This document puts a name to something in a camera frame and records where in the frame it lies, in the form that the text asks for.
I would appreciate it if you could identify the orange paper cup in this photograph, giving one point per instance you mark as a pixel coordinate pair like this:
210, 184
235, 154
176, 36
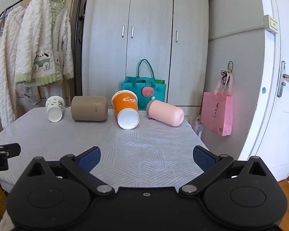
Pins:
125, 101

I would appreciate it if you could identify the tan cup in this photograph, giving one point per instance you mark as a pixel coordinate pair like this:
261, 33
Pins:
86, 108

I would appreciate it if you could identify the white and green fleece jacket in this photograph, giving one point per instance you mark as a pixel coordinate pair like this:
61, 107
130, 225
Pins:
38, 41

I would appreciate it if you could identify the white leaf-print paper cup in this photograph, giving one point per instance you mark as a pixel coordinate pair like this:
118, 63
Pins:
54, 113

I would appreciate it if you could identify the white door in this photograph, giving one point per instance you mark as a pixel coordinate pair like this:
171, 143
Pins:
283, 130

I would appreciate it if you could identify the white wall switch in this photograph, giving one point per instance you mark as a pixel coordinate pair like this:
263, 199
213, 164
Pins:
271, 24

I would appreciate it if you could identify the pink shopping bag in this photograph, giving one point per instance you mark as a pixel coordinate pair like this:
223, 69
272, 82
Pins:
216, 113

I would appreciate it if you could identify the grey wooden wardrobe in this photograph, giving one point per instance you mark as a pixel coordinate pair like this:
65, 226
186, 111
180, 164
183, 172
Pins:
149, 16

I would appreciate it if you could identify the grey patterned tablecloth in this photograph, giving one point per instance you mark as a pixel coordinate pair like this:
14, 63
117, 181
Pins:
134, 149

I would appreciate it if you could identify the teal felt handbag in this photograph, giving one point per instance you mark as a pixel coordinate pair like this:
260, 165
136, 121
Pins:
134, 87

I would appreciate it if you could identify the white fleece robe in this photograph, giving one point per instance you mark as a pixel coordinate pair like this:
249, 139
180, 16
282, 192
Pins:
7, 60

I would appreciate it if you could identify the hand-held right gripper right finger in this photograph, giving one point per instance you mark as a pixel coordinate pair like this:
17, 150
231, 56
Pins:
203, 159

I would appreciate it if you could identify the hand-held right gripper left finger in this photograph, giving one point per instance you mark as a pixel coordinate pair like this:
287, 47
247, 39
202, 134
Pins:
89, 159

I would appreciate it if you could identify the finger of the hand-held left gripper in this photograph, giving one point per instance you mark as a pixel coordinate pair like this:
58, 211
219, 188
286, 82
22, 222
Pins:
12, 150

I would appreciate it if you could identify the black metal clothes rack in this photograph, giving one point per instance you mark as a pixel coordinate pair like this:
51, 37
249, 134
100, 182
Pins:
79, 16

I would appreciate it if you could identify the pink cup with grey lid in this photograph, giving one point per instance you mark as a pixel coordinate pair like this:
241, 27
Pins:
167, 113

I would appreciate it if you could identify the light grey garment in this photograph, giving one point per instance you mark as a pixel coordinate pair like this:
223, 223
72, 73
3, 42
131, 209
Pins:
29, 95

